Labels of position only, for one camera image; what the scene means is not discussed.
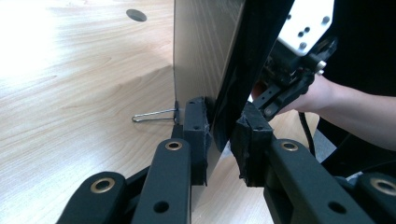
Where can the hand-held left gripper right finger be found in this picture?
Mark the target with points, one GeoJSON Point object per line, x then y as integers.
{"type": "Point", "coordinates": [295, 186]}

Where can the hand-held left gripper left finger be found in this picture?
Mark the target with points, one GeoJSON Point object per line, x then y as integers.
{"type": "Point", "coordinates": [168, 180]}

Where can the round dark table hole cap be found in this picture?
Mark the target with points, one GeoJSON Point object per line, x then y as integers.
{"type": "Point", "coordinates": [136, 15]}

